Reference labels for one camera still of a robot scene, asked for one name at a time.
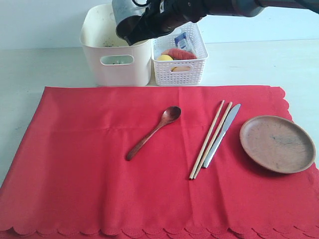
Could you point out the red scalloped table cloth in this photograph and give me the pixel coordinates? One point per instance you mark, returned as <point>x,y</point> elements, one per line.
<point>99,163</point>

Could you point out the cream plastic bin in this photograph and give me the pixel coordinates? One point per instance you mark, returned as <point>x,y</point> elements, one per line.
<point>112,61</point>

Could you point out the wooden chopstick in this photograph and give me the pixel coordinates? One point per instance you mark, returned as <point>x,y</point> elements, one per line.
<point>206,141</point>
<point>211,141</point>

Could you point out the orange cheese wedge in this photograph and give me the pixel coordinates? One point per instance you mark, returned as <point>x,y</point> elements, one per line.
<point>181,69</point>

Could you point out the steel table knife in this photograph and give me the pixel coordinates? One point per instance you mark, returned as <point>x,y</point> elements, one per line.
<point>226,122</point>

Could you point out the yellow lemon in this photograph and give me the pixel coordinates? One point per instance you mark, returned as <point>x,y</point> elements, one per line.
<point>164,58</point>

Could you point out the red sausage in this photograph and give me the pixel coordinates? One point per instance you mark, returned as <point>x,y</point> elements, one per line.
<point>178,54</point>

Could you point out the stainless steel cup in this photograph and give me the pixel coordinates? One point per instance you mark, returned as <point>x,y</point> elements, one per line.
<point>127,13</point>

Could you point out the blue white milk carton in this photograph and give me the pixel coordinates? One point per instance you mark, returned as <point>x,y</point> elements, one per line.
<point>183,42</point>

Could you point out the white perforated plastic basket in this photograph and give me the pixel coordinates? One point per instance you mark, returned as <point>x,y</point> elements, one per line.
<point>179,72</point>

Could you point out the brown wooden plate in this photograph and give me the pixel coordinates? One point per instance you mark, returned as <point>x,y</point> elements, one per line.
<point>277,144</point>

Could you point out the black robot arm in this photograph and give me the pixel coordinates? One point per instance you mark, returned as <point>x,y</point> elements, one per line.
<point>250,8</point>

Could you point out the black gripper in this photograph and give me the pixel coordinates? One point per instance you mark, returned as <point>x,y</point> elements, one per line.
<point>163,17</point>

